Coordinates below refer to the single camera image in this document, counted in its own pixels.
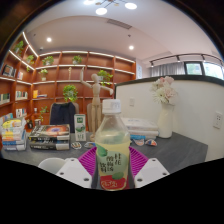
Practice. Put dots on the grey curtain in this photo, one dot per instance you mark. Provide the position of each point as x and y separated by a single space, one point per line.
166 70

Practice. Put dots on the stack of dark books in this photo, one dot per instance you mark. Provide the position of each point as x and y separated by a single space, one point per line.
50 136

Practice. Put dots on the branched ceiling lamp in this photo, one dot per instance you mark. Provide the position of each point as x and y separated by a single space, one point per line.
101 10

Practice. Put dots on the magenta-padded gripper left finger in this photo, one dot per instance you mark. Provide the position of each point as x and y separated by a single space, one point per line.
75 171

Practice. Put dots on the white wall socket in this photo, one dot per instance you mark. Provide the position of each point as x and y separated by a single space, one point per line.
132 102
217 120

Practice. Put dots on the wooden shelf unit with books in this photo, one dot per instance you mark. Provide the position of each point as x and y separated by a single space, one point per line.
60 86

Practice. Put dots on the ceiling air vent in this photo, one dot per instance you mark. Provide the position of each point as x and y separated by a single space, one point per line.
119 23

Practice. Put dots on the clear bottle of yellow drink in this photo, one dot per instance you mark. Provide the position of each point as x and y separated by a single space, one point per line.
112 150

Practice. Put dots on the window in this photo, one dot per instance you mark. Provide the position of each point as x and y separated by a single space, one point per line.
208 70

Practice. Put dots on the chair with dark jacket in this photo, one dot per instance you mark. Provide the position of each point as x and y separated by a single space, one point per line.
62 116

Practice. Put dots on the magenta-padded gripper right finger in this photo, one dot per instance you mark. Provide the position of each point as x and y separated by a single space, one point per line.
150 171

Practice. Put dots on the green and white drink carton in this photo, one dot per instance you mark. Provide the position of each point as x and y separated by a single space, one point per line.
80 128

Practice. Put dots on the recessed ceiling light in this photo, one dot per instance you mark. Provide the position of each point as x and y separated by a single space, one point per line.
131 47
49 39

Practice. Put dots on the white vase with flowers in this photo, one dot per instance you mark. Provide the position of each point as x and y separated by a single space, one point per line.
165 120

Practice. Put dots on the small painted stone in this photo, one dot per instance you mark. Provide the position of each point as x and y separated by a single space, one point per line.
150 142
138 142
89 144
76 145

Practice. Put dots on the stack of white tissue packs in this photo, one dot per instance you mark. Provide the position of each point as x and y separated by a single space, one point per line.
141 126

